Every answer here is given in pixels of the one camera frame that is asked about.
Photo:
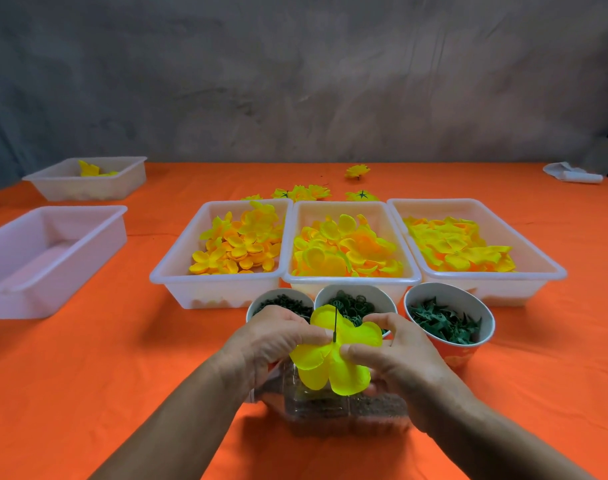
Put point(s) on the person's right hand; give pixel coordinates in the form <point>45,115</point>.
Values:
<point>409,374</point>

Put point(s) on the person's left hand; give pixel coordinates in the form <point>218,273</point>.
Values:
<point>264,339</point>

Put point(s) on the person's left fingers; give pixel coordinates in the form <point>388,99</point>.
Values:
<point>304,327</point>

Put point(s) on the person's right thumb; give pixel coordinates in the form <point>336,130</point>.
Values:
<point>361,355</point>

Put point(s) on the thin green plastic stem pin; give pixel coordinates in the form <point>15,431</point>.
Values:
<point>335,324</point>

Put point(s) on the yellow fabric flower petal layer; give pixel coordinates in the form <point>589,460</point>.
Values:
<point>329,367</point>

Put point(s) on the person's right forearm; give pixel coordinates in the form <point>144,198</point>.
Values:
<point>493,444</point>

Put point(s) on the person's left forearm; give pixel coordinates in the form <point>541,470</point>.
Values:
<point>184,424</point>

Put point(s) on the heap of small green rings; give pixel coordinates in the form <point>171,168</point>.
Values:
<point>289,304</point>

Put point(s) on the paper cup with green rings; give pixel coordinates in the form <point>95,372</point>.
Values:
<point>264,297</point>

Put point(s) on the heap of green coil parts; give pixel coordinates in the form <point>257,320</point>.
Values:
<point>356,304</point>

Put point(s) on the paper cup with green coils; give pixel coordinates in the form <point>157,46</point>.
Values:
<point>379,297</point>

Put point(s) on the clear plastic container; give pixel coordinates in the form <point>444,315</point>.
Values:
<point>334,412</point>

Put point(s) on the pile of round yellow petals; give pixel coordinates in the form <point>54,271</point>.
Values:
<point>344,249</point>

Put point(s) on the heap of green plastic calyxes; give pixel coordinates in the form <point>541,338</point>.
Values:
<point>443,322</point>

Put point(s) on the white tray with small petals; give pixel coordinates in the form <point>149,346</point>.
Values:
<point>209,289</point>

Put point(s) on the orange cup with green calyxes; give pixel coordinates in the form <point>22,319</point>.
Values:
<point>463,352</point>

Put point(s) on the pile of small yellow petals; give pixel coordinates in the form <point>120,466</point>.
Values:
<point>241,244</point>

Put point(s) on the white tray with round petals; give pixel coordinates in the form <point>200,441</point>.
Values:
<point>314,209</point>

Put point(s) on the assembled yellow fabric flower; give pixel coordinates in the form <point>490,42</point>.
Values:
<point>286,194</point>
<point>362,196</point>
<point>318,191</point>
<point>252,197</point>
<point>358,170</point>

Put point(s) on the pile of large yellow petals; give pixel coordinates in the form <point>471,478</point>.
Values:
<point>453,247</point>

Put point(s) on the orange tablecloth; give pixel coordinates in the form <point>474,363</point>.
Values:
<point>533,344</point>

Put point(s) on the white tray with large petals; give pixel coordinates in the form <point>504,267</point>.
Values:
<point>528,264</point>

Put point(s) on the loose yellow fabric petal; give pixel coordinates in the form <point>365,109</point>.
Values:
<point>89,169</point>

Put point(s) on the large empty white plastic tray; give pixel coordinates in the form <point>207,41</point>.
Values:
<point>44,264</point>

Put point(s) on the crumpled white plastic bag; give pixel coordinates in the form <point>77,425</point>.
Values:
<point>571,173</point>

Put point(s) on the small white plastic tray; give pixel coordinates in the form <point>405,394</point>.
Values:
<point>59,187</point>

